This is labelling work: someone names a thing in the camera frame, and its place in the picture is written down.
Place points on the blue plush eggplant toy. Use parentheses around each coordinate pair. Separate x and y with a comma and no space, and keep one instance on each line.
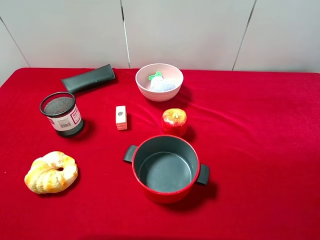
(159,84)

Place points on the pink ribbed bowl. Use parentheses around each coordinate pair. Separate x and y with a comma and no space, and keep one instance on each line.
(171,75)

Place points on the peeled orange toy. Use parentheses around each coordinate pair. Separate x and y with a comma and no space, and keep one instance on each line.
(52,173)

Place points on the black glasses case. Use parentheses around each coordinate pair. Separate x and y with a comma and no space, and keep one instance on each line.
(89,80)

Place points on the black mesh pen holder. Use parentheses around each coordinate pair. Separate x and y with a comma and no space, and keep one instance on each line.
(63,114)

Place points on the red pot with black handles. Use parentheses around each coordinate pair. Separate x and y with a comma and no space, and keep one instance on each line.
(166,167)

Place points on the red apple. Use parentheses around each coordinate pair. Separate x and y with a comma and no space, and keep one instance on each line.
(174,122)

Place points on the small white pink block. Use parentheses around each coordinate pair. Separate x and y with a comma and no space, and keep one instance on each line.
(121,117)

